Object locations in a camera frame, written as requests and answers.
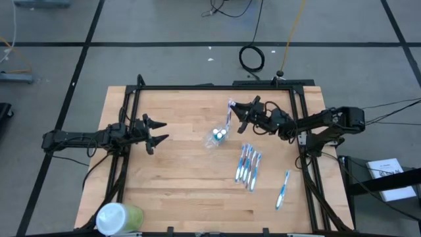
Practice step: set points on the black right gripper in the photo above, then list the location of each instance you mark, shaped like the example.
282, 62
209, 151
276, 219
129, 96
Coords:
256, 115

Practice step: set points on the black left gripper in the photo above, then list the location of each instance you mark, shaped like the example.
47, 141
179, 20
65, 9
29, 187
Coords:
141, 131

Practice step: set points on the purple white toothbrush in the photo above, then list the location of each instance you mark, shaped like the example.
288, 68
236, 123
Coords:
244, 163
252, 169
229, 116

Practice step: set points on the blue mouthwash bottle white cap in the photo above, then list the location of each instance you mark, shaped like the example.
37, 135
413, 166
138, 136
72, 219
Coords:
219, 135
223, 131
215, 131

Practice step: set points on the blue white toothbrush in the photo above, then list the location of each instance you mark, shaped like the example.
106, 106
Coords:
256, 173
248, 166
283, 190
240, 163

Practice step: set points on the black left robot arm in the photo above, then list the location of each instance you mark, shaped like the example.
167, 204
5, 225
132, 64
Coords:
72, 138

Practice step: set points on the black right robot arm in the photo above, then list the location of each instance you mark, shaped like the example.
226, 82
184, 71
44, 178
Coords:
315, 121

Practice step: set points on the black round floor anchor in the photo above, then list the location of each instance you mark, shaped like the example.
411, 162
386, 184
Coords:
280, 73

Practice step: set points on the green disinfecting wipes canister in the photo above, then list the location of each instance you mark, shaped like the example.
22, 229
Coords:
115, 219

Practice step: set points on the silver aluminium extrusion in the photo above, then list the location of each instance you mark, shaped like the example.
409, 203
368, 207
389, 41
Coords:
126, 234

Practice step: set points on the grey desk foot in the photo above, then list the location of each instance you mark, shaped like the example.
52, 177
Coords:
42, 3
16, 78

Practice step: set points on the black side stand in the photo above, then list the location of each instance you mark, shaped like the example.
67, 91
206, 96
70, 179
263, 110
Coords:
378, 184

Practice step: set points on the black floor object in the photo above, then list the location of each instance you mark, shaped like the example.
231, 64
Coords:
5, 110

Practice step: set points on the white booklet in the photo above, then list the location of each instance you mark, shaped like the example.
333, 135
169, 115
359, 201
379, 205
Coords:
398, 193

